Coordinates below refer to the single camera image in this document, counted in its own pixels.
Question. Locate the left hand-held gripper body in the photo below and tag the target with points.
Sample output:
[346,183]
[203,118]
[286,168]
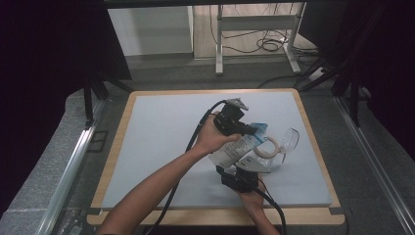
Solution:
[230,122]

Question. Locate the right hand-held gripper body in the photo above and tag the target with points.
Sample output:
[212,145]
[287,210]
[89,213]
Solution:
[241,181]

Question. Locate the white pouch with blue top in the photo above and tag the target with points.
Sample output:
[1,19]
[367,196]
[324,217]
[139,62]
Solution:
[233,151]

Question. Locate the person's right hand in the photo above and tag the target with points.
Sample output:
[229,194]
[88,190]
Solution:
[253,199]

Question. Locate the person's left hand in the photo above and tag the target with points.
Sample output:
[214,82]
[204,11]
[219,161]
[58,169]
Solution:
[208,137]

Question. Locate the white table mat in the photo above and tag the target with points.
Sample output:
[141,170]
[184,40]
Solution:
[163,140]

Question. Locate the white power strip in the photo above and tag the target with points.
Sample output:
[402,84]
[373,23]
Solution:
[317,73]

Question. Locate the black stand legs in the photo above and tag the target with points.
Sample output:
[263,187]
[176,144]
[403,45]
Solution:
[94,94]
[345,81]

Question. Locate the white cabinet panel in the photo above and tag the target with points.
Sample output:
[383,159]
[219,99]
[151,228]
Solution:
[150,31]

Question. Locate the white metal desk frame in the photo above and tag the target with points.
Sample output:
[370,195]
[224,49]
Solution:
[257,23]

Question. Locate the aluminium rail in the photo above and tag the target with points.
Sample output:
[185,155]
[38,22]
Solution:
[68,173]
[375,166]

